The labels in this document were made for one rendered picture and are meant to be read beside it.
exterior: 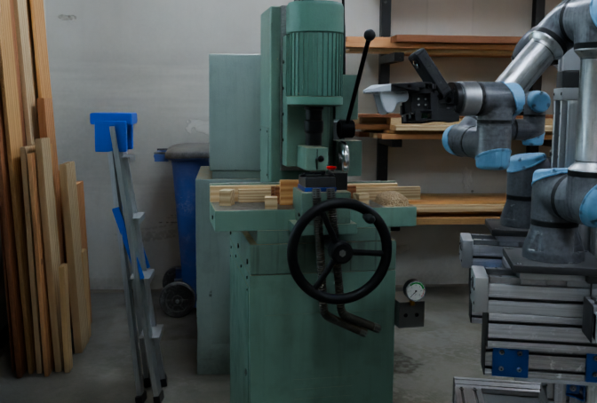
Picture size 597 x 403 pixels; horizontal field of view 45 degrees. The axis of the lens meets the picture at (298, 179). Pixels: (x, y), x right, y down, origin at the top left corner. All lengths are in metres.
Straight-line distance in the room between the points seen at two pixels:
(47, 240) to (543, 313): 2.17
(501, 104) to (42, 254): 2.27
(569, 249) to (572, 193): 0.17
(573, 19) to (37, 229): 2.33
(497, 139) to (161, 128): 3.19
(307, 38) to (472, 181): 2.86
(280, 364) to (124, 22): 2.90
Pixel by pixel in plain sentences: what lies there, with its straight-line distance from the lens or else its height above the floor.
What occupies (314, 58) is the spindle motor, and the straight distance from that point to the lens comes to 2.13.
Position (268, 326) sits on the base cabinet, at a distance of 2.12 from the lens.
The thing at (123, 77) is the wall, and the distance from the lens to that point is 4.57.
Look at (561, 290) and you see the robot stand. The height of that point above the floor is 0.75.
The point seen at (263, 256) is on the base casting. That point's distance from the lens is 2.06.
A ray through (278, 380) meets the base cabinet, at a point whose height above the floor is 0.39.
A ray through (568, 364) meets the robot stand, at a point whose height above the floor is 0.55.
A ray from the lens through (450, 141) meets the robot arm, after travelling 1.74.
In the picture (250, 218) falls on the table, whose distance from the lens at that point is 2.04.
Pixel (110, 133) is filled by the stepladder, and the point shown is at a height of 1.08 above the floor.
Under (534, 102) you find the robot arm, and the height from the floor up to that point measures 1.21.
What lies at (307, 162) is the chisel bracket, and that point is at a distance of 2.17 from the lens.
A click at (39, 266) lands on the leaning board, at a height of 0.49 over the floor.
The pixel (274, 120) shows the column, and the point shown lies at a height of 1.15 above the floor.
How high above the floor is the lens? 1.21
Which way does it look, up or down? 6 degrees down
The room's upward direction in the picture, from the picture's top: straight up
